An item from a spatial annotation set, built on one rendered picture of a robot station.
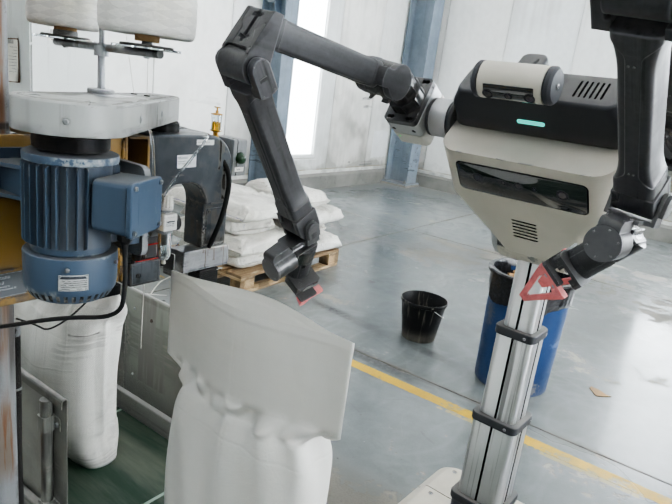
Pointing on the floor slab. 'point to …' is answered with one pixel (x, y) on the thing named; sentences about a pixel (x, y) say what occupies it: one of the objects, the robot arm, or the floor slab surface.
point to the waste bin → (554, 316)
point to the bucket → (421, 315)
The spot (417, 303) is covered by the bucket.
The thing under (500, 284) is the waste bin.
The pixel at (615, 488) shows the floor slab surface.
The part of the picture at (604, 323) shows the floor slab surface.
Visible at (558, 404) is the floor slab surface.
